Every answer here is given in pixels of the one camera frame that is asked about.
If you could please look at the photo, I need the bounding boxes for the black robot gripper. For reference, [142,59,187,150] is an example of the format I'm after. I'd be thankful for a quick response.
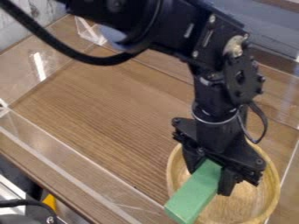
[172,109,267,196]

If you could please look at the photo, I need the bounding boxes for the green rectangular block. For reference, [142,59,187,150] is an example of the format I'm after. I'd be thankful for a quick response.
[164,160,221,224]

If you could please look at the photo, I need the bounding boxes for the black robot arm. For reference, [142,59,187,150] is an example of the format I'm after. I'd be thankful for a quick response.
[62,0,267,196]

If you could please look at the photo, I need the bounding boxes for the yellow object under table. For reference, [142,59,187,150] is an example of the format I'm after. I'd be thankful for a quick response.
[42,193,58,212]

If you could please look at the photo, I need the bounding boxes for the clear acrylic corner bracket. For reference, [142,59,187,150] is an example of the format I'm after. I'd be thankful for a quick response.
[75,17,108,46]

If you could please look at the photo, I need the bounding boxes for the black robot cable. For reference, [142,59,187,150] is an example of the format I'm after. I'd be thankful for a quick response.
[0,0,154,67]

